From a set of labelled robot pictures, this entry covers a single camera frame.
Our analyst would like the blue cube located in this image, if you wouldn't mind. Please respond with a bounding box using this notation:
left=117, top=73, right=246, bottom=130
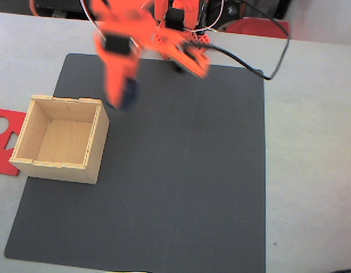
left=121, top=78, right=140, bottom=111

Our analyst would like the wooden box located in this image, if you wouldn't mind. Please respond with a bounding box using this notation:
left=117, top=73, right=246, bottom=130
left=9, top=94, right=110, bottom=185

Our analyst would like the red cutout sheet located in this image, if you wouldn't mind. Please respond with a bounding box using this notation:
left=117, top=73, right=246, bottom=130
left=0, top=107, right=27, bottom=177

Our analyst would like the dark grey mat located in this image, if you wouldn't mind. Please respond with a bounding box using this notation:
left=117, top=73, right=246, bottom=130
left=4, top=53, right=266, bottom=273

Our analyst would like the red object behind table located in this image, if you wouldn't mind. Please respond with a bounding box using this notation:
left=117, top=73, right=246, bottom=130
left=225, top=16, right=291, bottom=40

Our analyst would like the forearm servo wire bundle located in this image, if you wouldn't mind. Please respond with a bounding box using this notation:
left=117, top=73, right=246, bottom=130
left=78, top=0, right=106, bottom=40

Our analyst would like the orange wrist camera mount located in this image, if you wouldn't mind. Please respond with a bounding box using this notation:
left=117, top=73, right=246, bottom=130
left=156, top=27, right=212, bottom=80

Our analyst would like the black camera cable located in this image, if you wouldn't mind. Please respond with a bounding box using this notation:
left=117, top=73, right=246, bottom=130
left=186, top=0, right=291, bottom=81

